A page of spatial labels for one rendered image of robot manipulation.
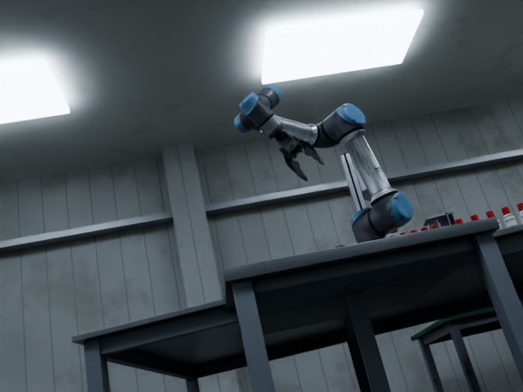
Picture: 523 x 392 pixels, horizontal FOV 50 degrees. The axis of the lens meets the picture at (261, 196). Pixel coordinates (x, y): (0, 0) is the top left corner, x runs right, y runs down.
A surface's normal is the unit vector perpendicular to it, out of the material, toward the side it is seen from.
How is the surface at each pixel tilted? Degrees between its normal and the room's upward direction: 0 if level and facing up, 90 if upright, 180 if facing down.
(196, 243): 90
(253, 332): 90
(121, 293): 90
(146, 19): 180
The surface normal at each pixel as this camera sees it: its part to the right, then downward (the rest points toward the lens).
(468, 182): 0.05, -0.40
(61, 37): 0.21, 0.90
